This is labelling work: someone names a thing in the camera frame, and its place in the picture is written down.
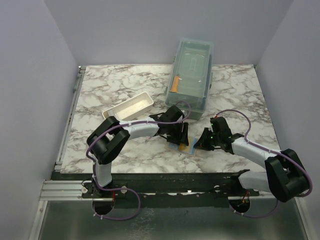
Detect white rectangular plastic tray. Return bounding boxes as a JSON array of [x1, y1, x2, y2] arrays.
[[102, 92, 154, 121]]

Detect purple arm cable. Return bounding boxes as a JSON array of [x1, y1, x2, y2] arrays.
[[214, 109, 315, 218], [86, 101, 192, 221]]

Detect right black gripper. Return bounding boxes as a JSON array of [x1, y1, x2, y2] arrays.
[[194, 127, 221, 151]]

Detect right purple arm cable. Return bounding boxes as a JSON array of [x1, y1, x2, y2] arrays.
[[214, 109, 315, 218]]

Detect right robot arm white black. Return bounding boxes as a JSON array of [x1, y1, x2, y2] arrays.
[[194, 116, 311, 203]]

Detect translucent green plastic toolbox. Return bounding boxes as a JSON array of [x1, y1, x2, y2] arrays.
[[165, 38, 214, 120]]

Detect gold credit card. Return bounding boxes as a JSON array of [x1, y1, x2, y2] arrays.
[[178, 144, 193, 154]]

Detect orange tool inside toolbox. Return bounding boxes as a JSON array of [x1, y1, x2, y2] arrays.
[[170, 75, 180, 93]]

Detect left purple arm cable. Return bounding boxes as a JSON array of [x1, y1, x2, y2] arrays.
[[86, 101, 192, 221]]

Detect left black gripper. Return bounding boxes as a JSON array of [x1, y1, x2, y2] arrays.
[[166, 121, 188, 146]]

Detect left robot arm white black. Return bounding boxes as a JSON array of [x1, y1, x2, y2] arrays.
[[86, 105, 190, 198]]

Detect aluminium frame rail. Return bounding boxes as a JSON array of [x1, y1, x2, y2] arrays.
[[28, 66, 86, 240]]

